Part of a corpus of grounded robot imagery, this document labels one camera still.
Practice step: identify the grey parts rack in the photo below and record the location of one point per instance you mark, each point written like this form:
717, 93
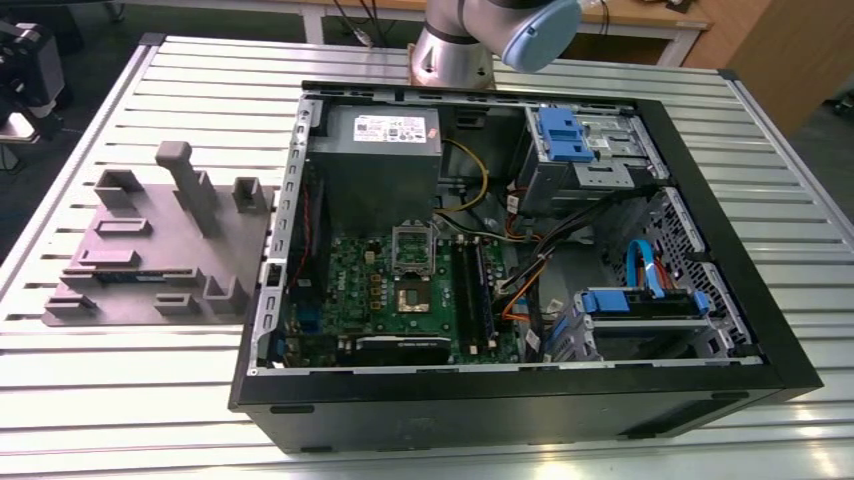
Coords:
174, 250

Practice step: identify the metal disk bay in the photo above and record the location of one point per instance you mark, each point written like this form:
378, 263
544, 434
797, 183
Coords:
655, 330

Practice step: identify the metal drive bay cage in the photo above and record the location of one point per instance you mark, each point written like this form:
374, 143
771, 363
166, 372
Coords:
601, 175

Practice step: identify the black RAM slot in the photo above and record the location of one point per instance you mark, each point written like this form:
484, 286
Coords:
464, 300
485, 300

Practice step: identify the hard disk in blue carrier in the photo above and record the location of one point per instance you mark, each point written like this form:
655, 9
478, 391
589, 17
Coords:
610, 302

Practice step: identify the grey power supply unit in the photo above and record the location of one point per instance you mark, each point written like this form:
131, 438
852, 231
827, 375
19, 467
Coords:
374, 175

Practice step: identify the RAM stick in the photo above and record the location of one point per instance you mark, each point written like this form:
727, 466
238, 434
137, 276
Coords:
143, 276

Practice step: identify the CPU socket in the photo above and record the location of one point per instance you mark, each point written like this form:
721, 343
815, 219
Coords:
416, 299

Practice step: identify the blue drive bay latch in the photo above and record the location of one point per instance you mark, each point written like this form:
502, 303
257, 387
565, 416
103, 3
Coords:
564, 135

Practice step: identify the blue board connector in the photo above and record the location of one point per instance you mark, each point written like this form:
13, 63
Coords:
309, 320

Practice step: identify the black PC case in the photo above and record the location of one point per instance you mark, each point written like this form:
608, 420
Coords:
468, 415

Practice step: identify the silver white wrist camera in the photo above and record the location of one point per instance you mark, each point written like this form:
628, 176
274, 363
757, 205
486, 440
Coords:
17, 127

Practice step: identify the black graphics card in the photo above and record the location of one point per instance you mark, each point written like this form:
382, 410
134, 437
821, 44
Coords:
401, 347

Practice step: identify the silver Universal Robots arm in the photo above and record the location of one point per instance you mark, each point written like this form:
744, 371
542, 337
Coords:
454, 60

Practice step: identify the black table corner cap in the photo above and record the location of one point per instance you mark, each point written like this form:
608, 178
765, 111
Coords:
729, 75
153, 39

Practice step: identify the white four-pin power socket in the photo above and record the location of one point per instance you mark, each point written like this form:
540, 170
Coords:
369, 256

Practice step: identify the brown wooden cabinet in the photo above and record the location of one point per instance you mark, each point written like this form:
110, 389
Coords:
788, 50

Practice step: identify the green motherboard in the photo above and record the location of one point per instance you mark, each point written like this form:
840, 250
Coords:
354, 300

